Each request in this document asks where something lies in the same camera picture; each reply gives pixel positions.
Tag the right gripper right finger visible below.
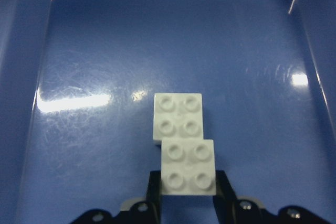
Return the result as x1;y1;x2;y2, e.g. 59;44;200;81
213;170;237;223

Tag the white block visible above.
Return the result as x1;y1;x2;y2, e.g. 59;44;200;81
161;138;216;196
153;93;204;145

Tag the blue plastic tray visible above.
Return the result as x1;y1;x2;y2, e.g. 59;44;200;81
1;0;335;223

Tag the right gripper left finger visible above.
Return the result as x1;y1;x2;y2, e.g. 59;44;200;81
144;170;161;223

